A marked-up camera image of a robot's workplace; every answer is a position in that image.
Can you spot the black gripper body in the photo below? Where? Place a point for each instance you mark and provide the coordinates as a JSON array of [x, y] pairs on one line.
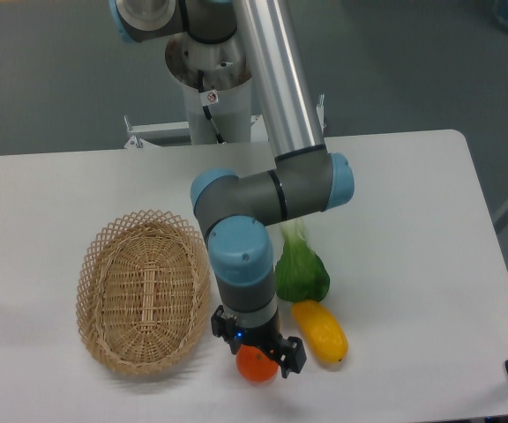
[[265, 337]]

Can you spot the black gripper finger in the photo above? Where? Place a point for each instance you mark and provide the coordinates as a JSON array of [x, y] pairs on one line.
[[225, 328], [289, 353]]

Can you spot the orange fruit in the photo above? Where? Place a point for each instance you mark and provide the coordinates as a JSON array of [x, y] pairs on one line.
[[253, 365]]

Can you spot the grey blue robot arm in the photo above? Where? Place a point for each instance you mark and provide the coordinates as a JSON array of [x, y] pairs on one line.
[[233, 212]]

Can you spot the yellow mango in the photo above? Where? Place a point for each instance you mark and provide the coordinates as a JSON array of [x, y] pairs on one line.
[[326, 338]]

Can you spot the green leafy vegetable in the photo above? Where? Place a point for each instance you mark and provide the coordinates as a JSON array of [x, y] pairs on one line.
[[300, 274]]

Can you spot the woven wicker basket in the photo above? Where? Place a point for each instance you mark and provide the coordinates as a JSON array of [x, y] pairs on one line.
[[143, 293]]

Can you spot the white metal base frame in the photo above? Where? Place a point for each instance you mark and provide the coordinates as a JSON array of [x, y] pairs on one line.
[[177, 133]]

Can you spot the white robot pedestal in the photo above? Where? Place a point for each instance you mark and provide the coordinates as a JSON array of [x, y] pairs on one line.
[[217, 86]]

